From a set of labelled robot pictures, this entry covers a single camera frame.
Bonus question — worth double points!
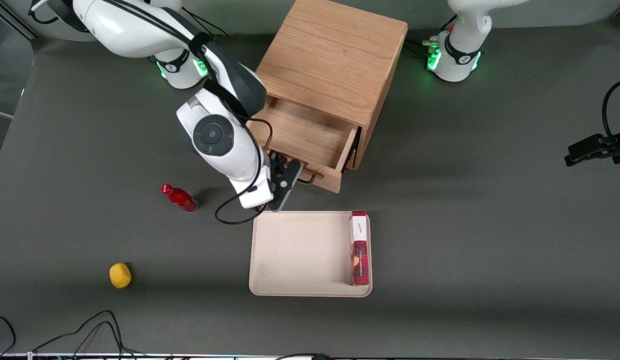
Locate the black metal drawer handle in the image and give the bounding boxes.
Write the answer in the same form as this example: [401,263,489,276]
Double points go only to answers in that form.
[296,167,325,185]

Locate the beige rectangular plastic tray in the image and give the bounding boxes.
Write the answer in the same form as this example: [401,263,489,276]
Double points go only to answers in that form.
[248,210,373,298]

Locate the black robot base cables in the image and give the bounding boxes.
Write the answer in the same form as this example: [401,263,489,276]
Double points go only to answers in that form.
[404,15,458,57]
[182,7,229,40]

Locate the light wooden drawer cabinet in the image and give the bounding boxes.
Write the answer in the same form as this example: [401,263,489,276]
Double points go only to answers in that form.
[242,0,409,171]

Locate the thick black cable sleeve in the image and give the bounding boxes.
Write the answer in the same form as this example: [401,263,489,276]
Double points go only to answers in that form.
[155,5,267,118]

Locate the red plastic bottle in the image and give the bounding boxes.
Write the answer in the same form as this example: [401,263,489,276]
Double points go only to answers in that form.
[160,183,199,213]

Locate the light wooden drawer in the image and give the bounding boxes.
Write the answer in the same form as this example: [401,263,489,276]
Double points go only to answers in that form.
[247,96,362,194]

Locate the thin black looping cable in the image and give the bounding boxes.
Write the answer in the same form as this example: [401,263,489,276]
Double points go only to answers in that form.
[214,117,274,225]

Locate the black floor cable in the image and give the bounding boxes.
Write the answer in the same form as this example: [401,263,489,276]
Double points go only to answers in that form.
[0,316,17,358]
[32,310,156,358]

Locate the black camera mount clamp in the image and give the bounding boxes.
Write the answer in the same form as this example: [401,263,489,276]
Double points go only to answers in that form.
[564,117,620,167]

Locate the yellow lemon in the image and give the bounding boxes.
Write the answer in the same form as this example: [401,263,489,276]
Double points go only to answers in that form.
[109,262,132,289]

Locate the black curved mount cable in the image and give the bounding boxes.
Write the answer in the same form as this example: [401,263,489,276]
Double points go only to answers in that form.
[602,78,620,138]

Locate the red tartan shortbread box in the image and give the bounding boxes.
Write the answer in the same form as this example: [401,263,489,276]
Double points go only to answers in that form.
[350,210,371,286]

